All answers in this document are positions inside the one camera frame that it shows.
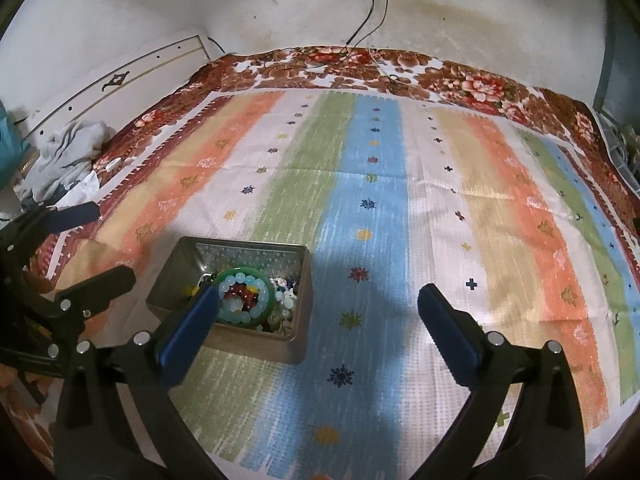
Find light blue bead bracelet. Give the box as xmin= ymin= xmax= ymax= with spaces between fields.
xmin=214 ymin=271 xmax=272 ymax=325

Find red bead bracelet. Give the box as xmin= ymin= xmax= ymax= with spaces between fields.
xmin=221 ymin=282 xmax=262 ymax=311

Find green jade bangle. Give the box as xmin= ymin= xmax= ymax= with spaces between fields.
xmin=212 ymin=266 xmax=276 ymax=330

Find grey crumpled clothes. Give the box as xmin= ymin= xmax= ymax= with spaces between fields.
xmin=15 ymin=120 xmax=111 ymax=204

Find white headboard panel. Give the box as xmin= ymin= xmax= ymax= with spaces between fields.
xmin=17 ymin=30 xmax=224 ymax=142

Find metal tin box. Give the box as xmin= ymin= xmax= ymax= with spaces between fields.
xmin=146 ymin=236 xmax=314 ymax=364

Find brown floral blanket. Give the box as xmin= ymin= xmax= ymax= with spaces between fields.
xmin=0 ymin=45 xmax=640 ymax=480

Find striped colourful cloth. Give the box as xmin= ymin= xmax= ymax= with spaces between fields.
xmin=34 ymin=88 xmax=640 ymax=480

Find clutter beside bed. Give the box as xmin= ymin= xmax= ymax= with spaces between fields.
xmin=596 ymin=110 xmax=639 ymax=196

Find multicolour bead bracelet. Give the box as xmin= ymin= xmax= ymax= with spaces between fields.
xmin=186 ymin=271 xmax=302 ymax=334

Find black cable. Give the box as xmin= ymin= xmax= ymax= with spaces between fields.
xmin=342 ymin=0 xmax=402 ymax=86

